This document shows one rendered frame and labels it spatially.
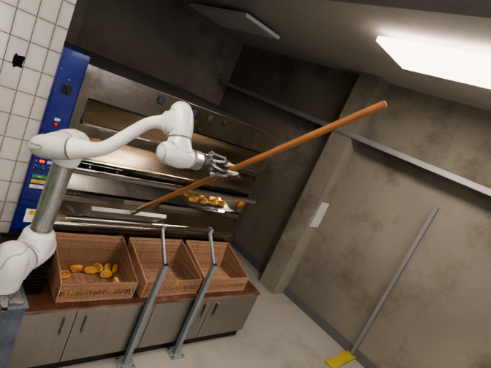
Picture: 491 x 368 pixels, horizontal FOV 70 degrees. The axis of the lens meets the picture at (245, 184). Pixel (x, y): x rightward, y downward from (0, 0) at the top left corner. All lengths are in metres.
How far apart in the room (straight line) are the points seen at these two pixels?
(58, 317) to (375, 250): 3.47
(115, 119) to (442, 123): 3.51
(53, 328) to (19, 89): 1.56
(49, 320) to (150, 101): 1.66
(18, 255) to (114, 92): 1.31
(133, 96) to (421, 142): 3.29
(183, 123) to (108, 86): 1.22
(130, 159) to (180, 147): 1.41
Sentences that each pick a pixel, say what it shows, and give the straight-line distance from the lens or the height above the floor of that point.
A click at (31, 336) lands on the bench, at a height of 0.37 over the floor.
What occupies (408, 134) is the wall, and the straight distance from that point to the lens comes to 4.71.
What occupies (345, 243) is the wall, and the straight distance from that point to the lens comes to 4.85.
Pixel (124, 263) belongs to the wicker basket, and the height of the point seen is 0.70.
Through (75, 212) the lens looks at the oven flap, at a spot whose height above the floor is 1.02.
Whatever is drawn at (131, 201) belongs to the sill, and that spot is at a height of 1.17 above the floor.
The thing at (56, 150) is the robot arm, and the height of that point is 1.78.
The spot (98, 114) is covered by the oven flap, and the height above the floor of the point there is 1.80.
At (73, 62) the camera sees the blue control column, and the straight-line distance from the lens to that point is 2.58.
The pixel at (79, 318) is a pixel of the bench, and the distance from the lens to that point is 2.86.
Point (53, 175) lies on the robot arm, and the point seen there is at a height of 1.60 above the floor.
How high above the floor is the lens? 2.29
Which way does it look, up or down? 12 degrees down
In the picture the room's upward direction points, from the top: 24 degrees clockwise
